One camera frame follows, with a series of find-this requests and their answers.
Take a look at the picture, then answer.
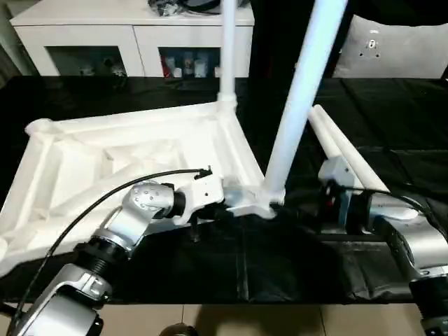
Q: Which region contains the black table frame leg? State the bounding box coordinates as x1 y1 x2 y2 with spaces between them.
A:
0 302 22 316

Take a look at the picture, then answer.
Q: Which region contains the grey curtain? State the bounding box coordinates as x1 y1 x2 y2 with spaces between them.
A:
0 20 34 90

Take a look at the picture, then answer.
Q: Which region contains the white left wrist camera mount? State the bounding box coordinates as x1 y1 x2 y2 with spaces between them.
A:
171 172 227 225

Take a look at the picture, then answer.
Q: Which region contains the black sofa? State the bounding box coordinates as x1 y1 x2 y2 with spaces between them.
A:
250 0 448 78

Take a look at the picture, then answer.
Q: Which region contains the dark robot foot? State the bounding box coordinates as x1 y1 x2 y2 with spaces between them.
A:
162 323 197 336

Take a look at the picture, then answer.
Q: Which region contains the white plastic table top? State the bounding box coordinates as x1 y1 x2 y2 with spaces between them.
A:
0 101 285 277

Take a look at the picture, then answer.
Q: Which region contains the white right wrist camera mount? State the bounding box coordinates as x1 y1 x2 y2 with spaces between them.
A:
317 155 355 227

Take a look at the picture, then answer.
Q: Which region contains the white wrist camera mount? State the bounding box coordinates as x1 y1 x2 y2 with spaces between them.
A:
171 172 227 225
317 155 355 227

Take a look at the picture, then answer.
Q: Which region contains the white plastic table leg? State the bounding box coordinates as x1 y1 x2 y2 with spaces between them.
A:
217 0 239 113
307 107 351 165
313 104 391 194
260 0 349 208

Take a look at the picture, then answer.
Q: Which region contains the white printed bottle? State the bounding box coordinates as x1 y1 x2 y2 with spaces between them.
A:
194 52 207 78

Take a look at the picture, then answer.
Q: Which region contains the white cabinet with glass doors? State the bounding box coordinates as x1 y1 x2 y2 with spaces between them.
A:
10 0 255 78

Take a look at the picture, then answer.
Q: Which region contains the black work mat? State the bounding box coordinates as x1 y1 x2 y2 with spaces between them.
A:
0 75 448 305

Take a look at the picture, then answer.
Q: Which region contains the light grey pillow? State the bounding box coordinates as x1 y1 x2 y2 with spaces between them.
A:
330 14 448 78

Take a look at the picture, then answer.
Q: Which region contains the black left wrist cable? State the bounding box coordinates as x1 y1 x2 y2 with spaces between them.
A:
6 166 214 336

